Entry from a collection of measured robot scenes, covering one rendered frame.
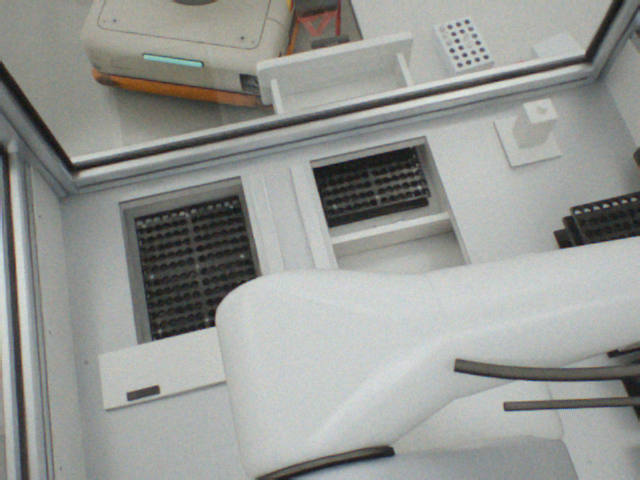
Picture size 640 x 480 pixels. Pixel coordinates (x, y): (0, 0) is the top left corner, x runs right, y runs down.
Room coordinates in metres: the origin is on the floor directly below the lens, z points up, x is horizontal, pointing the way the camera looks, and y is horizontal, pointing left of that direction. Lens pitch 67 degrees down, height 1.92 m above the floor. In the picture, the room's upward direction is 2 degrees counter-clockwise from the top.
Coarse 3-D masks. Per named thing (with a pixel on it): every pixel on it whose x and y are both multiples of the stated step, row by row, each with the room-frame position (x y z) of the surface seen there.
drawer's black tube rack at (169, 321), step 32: (160, 224) 0.48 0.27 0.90; (192, 224) 0.48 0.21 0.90; (224, 224) 0.49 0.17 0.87; (160, 256) 0.44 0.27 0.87; (192, 256) 0.42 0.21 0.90; (224, 256) 0.42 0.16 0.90; (160, 288) 0.37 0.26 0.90; (192, 288) 0.37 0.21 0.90; (224, 288) 0.38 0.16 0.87; (160, 320) 0.32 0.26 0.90; (192, 320) 0.33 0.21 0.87
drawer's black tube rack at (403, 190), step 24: (336, 168) 0.58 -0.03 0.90; (360, 168) 0.60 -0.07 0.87; (384, 168) 0.58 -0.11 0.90; (408, 168) 0.59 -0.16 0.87; (336, 192) 0.55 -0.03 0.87; (360, 192) 0.53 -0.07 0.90; (384, 192) 0.54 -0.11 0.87; (408, 192) 0.53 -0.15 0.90; (336, 216) 0.49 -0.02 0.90; (360, 216) 0.50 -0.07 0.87
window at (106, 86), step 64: (0, 0) 0.55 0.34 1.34; (64, 0) 0.56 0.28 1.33; (128, 0) 0.58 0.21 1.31; (192, 0) 0.59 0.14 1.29; (256, 0) 0.61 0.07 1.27; (320, 0) 0.62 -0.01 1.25; (384, 0) 0.64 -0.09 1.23; (448, 0) 0.66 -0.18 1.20; (512, 0) 0.68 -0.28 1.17; (576, 0) 0.70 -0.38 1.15; (64, 64) 0.56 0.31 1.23; (128, 64) 0.57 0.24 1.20; (192, 64) 0.59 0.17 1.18; (256, 64) 0.60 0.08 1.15; (320, 64) 0.62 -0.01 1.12; (384, 64) 0.64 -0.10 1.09; (448, 64) 0.66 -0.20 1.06; (512, 64) 0.69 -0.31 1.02; (64, 128) 0.55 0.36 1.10; (128, 128) 0.56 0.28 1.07; (192, 128) 0.58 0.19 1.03; (256, 128) 0.60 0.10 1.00
